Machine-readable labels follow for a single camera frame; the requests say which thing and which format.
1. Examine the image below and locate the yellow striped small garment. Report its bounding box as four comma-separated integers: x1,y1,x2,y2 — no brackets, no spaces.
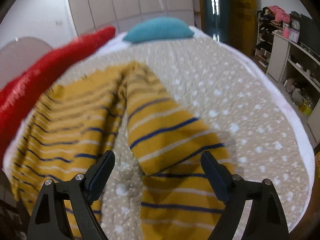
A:
10,62,233,239

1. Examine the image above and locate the glossy beige wardrobe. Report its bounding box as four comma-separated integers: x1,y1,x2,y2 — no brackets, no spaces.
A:
68,0,194,35

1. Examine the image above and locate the pink clothes pile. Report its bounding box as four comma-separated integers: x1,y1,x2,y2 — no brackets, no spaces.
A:
268,5,290,23

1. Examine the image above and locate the white shelf unit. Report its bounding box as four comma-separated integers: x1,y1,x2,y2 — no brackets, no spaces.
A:
266,31,319,145

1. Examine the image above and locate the red pillow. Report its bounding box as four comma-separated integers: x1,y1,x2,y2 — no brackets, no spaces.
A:
1,25,116,160

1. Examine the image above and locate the beige dotted bed cover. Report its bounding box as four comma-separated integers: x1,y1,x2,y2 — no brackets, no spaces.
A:
23,36,311,240

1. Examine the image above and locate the white bed sheet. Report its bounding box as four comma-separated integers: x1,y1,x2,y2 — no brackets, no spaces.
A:
2,25,316,233

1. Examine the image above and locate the brown wooden door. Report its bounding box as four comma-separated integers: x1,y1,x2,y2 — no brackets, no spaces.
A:
229,0,257,57

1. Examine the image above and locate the pink rounded headboard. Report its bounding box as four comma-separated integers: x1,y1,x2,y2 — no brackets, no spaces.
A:
0,37,53,89

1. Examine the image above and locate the teal pillow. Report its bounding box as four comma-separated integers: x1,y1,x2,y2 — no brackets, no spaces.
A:
123,17,194,44

